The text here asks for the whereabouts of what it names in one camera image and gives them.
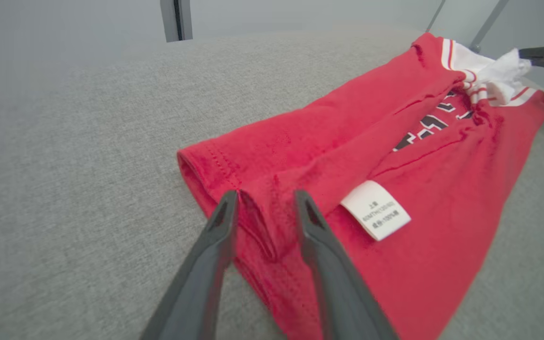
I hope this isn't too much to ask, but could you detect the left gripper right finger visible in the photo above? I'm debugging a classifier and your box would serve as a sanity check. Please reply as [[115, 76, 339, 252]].
[[294, 189, 399, 340]]

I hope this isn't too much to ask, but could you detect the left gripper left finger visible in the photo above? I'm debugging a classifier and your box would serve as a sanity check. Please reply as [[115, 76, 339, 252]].
[[140, 190, 240, 340]]

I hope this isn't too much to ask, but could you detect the red white striped jersey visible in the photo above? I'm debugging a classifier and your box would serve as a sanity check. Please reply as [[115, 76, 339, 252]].
[[177, 32, 544, 340]]

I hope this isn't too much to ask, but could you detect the thin grey metal bar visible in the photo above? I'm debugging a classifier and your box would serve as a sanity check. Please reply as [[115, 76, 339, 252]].
[[425, 0, 446, 34]]

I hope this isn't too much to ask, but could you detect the grey partition edge frame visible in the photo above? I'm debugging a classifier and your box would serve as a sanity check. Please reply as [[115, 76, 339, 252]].
[[469, 0, 510, 53]]

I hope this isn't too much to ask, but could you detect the grey partition joint post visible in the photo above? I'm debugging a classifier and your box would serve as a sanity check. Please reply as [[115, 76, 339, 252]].
[[160, 0, 193, 43]]

